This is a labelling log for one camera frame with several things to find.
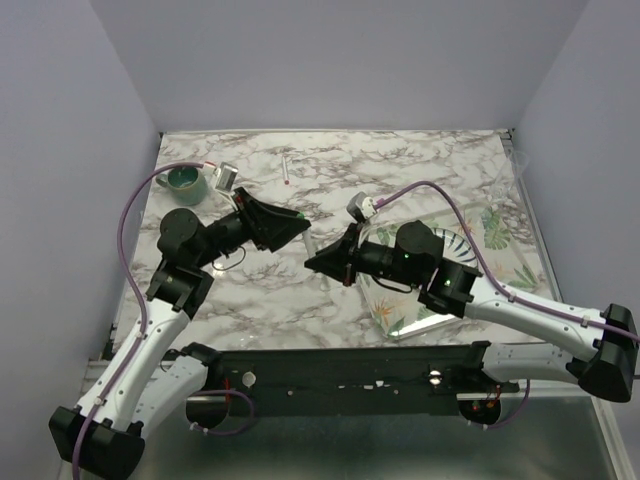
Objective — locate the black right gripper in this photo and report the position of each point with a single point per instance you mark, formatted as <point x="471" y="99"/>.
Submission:
<point x="338" y="260"/>

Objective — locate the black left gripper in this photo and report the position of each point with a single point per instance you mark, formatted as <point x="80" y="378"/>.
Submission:
<point x="268" y="225"/>

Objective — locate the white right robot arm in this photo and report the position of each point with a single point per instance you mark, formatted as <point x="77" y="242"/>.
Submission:
<point x="597" y="350"/>

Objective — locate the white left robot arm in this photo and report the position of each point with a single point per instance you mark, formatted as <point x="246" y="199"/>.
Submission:
<point x="99" y="435"/>

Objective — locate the pink tipped white pen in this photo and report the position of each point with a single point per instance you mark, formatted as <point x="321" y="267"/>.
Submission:
<point x="285" y="174"/>

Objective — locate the green ceramic mug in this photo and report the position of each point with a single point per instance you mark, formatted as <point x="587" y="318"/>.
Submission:
<point x="186" y="185"/>

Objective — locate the striped white blue plate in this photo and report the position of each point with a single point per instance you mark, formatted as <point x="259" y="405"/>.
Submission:
<point x="457" y="248"/>

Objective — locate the black mounting base bar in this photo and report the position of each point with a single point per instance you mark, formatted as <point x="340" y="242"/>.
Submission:
<point x="342" y="382"/>

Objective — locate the leaf pattern glass tray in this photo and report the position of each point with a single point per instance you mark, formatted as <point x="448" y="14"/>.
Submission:
<point x="399" y="312"/>

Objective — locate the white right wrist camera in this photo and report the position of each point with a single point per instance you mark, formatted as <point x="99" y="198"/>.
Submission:
<point x="361" y="207"/>

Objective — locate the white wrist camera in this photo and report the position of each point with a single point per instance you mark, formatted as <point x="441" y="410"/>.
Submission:
<point x="221" y="177"/>
<point x="361" y="207"/>

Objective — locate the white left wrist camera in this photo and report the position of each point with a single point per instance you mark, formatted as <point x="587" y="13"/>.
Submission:
<point x="221" y="177"/>

